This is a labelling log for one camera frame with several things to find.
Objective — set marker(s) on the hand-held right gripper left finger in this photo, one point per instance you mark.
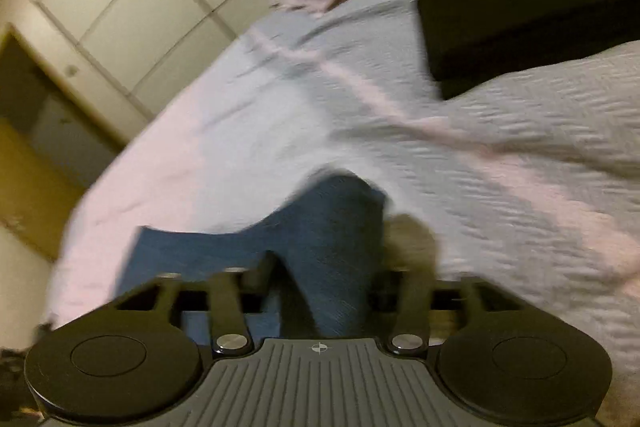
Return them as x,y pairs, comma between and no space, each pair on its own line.
262,279

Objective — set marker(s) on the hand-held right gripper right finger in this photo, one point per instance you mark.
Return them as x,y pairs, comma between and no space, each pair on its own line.
387,287

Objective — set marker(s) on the blue jeans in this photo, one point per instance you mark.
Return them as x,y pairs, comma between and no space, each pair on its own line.
330,232

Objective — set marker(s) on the white bed cover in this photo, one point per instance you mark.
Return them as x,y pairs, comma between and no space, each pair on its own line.
500,167

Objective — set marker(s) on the wooden door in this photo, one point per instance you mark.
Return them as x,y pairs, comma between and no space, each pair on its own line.
30,177

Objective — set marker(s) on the black folded cloth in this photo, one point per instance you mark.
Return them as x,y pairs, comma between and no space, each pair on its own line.
525,17

